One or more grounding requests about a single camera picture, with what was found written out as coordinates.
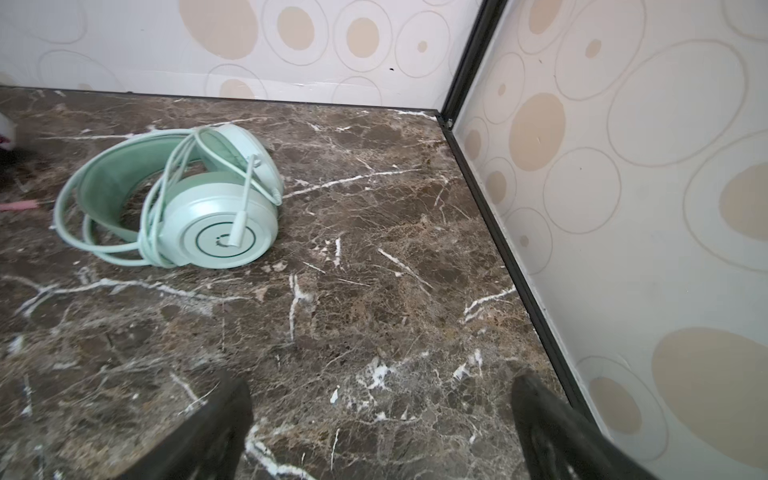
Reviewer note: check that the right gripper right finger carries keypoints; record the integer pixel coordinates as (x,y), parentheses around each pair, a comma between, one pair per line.
(557,442)

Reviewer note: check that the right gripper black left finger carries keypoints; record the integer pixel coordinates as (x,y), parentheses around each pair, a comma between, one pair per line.
(207,445)

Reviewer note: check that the mint green headphones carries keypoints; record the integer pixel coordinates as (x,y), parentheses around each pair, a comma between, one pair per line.
(206,196)

